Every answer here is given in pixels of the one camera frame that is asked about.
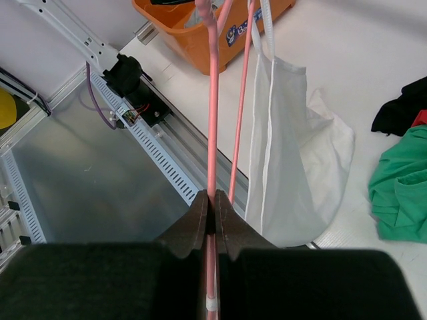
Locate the red tank top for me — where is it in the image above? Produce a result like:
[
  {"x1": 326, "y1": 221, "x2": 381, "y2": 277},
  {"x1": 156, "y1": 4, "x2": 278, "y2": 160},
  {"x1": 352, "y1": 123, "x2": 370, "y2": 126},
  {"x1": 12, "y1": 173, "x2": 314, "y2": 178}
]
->
[{"x1": 411, "y1": 109, "x2": 427, "y2": 127}]

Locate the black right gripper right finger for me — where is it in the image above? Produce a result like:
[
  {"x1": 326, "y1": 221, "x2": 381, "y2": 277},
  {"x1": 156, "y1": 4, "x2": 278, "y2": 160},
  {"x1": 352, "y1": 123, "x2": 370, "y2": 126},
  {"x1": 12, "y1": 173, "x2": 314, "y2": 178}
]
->
[{"x1": 215, "y1": 191, "x2": 420, "y2": 319}]

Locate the pink wire hanger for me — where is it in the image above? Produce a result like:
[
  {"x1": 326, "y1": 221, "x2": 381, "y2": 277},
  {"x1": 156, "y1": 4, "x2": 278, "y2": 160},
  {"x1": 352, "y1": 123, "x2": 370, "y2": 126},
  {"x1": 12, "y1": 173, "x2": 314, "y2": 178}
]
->
[{"x1": 195, "y1": 1, "x2": 255, "y2": 319}]

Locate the white tank top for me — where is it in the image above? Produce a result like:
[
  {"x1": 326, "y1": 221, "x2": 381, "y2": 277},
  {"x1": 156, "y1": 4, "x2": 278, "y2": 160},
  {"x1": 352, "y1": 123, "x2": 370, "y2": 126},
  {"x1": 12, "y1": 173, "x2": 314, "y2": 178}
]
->
[{"x1": 244, "y1": 1, "x2": 355, "y2": 247}]

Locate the orange plastic basket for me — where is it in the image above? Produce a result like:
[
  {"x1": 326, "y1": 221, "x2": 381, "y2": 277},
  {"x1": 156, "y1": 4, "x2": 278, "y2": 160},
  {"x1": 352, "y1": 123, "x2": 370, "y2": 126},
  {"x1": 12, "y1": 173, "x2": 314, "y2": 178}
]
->
[{"x1": 131, "y1": 0, "x2": 296, "y2": 76}]

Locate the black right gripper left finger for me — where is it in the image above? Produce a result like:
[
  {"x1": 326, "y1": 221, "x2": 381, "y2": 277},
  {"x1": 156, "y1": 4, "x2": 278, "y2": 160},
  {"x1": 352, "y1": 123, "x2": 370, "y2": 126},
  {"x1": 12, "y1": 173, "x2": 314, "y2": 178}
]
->
[{"x1": 1, "y1": 191, "x2": 209, "y2": 319}]

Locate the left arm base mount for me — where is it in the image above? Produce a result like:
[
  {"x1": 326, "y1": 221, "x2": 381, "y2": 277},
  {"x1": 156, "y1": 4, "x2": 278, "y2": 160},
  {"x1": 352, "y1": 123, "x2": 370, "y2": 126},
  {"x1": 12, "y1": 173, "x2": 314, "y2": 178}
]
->
[{"x1": 117, "y1": 79, "x2": 171, "y2": 127}]

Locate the white slotted cable duct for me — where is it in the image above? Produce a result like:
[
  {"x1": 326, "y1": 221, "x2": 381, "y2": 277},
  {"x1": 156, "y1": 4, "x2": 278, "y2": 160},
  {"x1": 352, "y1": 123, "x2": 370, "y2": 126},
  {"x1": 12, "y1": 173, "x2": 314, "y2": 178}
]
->
[{"x1": 90, "y1": 72, "x2": 199, "y2": 205}]

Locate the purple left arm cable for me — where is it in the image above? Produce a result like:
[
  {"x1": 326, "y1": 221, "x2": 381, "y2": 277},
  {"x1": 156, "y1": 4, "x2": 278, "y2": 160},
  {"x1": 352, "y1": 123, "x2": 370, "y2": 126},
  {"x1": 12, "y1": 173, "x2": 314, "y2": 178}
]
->
[{"x1": 85, "y1": 61, "x2": 117, "y2": 131}]

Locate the black tank top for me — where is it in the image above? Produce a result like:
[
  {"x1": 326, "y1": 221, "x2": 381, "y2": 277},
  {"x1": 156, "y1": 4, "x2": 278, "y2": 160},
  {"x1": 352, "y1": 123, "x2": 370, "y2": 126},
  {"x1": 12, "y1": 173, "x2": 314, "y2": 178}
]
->
[{"x1": 371, "y1": 77, "x2": 426, "y2": 137}]

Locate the grey tank top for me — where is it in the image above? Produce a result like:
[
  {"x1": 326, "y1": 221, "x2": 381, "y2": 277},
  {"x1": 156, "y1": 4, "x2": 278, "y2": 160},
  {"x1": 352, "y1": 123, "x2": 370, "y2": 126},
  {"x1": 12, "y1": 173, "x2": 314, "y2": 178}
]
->
[{"x1": 185, "y1": 0, "x2": 223, "y2": 29}]

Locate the aluminium frame rail front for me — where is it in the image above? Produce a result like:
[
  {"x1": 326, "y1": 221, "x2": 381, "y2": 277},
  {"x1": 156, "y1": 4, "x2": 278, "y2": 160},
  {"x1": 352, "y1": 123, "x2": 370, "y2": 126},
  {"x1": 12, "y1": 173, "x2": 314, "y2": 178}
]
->
[{"x1": 91, "y1": 77, "x2": 207, "y2": 191}]

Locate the green tank top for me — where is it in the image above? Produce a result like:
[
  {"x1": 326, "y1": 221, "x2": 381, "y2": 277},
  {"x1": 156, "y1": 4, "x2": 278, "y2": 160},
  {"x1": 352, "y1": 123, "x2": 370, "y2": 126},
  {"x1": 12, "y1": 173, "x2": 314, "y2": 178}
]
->
[{"x1": 368, "y1": 125, "x2": 426, "y2": 243}]

